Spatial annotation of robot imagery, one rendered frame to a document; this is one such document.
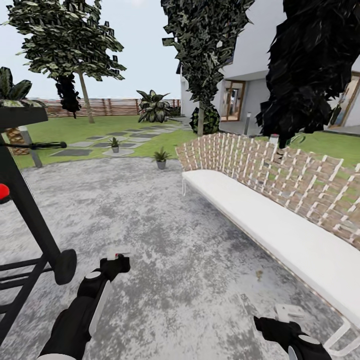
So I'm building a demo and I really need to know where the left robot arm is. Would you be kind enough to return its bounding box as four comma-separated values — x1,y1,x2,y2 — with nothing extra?
36,246,134,360

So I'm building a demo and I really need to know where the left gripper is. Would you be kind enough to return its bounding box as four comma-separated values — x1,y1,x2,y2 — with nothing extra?
100,256,130,277

